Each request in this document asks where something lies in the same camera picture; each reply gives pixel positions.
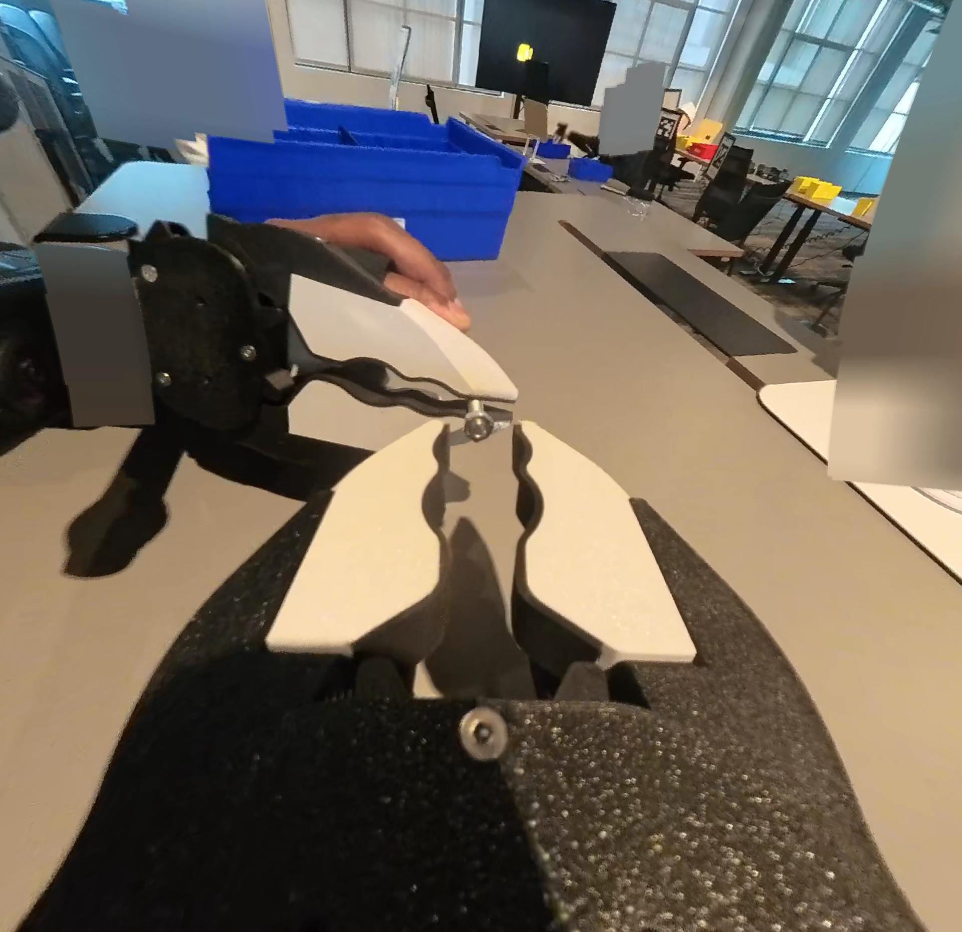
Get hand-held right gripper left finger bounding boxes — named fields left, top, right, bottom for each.
left=265, top=421, right=452, bottom=656

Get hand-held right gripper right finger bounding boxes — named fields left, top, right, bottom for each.
left=513, top=419, right=698, bottom=666

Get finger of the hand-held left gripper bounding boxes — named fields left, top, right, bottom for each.
left=297, top=364, right=476, bottom=448
left=288, top=274, right=520, bottom=405

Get person's left forearm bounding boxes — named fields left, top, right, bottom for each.
left=0, top=244, right=72, bottom=431

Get person's left hand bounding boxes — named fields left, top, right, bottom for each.
left=265, top=212, right=473, bottom=332

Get white rounded object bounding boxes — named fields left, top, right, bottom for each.
left=75, top=160, right=211, bottom=234

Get blue plastic bin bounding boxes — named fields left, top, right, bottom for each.
left=206, top=98, right=527, bottom=263

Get white document stand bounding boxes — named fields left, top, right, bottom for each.
left=758, top=379, right=962, bottom=583

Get small white board stand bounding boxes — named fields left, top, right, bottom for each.
left=522, top=98, right=551, bottom=160

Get black desk mat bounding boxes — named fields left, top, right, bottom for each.
left=605, top=250, right=798, bottom=358

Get black office chair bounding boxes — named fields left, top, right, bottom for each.
left=691, top=144, right=794, bottom=245
left=630, top=131, right=696, bottom=200

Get large black monitor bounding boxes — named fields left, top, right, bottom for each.
left=475, top=0, right=619, bottom=108

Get yellow bins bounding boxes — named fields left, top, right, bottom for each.
left=676, top=116, right=726, bottom=159

